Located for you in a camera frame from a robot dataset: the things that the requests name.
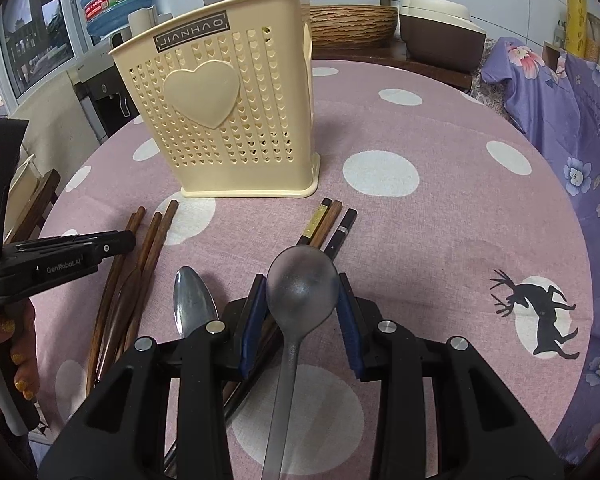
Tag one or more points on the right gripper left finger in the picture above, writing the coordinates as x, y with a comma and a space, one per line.
254, 312

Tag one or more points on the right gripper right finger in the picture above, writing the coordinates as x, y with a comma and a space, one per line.
352, 326

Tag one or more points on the large steel spoon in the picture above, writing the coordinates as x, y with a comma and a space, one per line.
302, 289

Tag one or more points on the small steel spoon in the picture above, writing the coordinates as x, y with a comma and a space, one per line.
193, 304

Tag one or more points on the thin brown chopstick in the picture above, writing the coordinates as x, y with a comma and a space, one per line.
319, 238

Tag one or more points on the brown wooden chopstick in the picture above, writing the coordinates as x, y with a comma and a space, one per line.
130, 333
102, 321
125, 303

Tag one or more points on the left hand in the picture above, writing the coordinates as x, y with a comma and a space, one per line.
23, 351

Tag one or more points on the wooden chair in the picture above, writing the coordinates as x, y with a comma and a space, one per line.
30, 197

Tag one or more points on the pink polka dot tablecloth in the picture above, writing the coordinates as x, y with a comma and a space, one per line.
447, 192

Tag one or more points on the water dispenser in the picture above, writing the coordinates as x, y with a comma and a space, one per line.
99, 87

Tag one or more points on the cream plastic utensil holder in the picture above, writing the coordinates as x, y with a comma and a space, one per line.
227, 93

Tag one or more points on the dark wooden counter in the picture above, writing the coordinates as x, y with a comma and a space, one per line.
394, 54

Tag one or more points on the woven pattern basin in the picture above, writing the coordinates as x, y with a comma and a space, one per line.
352, 26

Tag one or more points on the brown white rice cooker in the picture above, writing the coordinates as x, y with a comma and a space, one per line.
441, 33

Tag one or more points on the purple floral cloth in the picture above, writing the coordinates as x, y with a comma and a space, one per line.
557, 108

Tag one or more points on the yellow package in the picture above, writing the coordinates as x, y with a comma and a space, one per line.
577, 14

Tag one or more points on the window frame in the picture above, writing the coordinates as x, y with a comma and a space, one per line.
38, 40

